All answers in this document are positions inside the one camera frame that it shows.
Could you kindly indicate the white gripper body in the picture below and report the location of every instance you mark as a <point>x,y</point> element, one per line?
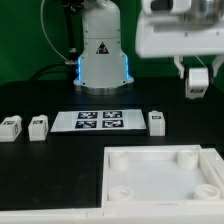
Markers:
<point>168,28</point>

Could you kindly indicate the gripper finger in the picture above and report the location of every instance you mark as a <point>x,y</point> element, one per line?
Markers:
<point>178,63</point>
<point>215,66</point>

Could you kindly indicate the white square tabletop part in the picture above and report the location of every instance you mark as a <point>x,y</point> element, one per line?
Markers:
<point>142,176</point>

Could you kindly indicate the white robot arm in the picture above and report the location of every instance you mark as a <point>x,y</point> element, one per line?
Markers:
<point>103,66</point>

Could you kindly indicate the marker sheet with tags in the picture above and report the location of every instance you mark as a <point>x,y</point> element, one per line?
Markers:
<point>99,120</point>

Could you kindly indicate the white right obstacle bracket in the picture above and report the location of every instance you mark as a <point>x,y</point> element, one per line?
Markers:
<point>212,166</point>

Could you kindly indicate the white front rail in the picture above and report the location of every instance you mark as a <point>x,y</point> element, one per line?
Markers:
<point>152,215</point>

